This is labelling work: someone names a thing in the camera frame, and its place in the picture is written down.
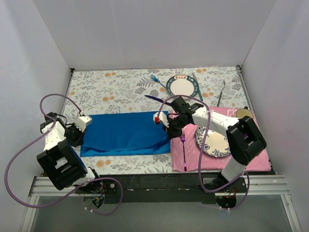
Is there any blue satin napkin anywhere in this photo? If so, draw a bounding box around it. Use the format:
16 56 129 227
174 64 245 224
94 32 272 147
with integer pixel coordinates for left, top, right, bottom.
80 112 170 158

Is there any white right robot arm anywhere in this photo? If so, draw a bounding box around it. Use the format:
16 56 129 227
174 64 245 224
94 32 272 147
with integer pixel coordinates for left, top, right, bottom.
154 95 267 193

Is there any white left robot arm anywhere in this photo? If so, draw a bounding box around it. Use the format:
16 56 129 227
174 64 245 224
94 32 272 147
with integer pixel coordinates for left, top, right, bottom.
37 112 103 193

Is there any purple metallic fork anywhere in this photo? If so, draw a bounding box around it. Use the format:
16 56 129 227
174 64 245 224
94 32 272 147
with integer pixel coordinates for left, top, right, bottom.
180 130 187 172

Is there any pink floral placemat cloth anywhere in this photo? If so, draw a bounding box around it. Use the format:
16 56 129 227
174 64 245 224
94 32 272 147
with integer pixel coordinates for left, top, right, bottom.
168 106 270 173

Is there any white plate teal rim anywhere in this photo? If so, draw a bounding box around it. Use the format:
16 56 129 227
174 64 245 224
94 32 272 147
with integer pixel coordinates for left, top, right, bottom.
166 74 198 97

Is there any purple knife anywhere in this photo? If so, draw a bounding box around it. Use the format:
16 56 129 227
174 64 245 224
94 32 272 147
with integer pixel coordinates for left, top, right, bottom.
144 95 171 106

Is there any blue floral dinner plate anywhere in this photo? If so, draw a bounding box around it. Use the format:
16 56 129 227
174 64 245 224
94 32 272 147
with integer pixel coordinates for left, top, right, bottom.
195 126 231 158

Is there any floral tablecloth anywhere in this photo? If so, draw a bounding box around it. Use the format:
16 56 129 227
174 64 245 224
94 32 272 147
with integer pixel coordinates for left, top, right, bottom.
47 66 253 176

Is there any blue fork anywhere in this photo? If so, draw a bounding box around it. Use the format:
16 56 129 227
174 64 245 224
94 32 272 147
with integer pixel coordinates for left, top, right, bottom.
150 74 166 88

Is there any cream ceramic mug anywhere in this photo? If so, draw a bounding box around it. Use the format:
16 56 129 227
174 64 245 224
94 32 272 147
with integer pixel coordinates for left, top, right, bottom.
235 106 254 118

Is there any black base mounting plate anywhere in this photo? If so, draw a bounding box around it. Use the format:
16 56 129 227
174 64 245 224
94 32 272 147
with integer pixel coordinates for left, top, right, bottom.
74 173 247 205

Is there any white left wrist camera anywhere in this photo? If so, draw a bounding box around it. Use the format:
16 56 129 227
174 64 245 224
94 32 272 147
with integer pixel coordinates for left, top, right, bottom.
74 116 92 132

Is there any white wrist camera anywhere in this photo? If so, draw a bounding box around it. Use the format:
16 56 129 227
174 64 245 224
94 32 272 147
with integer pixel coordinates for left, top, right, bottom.
74 116 92 132
153 111 169 127

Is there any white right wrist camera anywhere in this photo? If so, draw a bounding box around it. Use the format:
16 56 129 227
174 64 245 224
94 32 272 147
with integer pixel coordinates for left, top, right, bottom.
153 111 169 127

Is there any teal handled knife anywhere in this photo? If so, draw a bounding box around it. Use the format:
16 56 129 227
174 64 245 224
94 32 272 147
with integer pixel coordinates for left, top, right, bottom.
191 72 204 102

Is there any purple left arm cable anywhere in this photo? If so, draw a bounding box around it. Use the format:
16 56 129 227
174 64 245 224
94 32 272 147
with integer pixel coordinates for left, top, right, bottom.
4 94 124 216

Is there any aluminium frame rail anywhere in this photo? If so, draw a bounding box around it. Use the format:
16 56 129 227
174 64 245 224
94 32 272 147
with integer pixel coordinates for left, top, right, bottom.
28 175 301 232

